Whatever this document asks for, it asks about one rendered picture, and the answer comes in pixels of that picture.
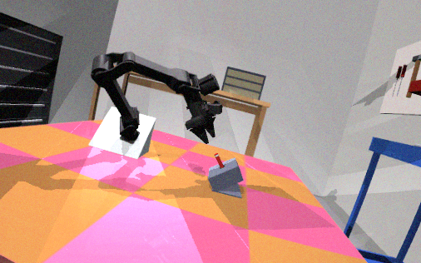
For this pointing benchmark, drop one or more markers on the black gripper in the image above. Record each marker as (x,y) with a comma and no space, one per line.
(198,124)

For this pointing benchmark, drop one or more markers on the grey square panel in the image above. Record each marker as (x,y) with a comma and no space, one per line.
(226,180)

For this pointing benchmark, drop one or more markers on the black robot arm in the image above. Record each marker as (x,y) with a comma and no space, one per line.
(105,75)

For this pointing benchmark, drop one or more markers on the red peg with white band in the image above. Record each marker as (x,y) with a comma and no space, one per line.
(219,160)

